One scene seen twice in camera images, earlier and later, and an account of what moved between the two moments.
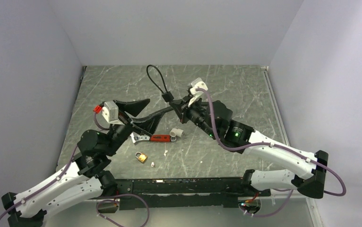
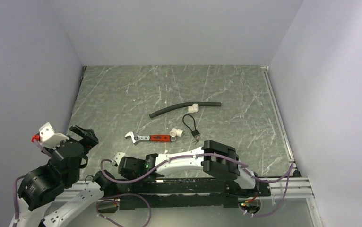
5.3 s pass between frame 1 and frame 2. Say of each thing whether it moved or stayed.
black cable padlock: moved
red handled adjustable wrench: stayed
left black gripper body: moved
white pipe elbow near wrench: stayed
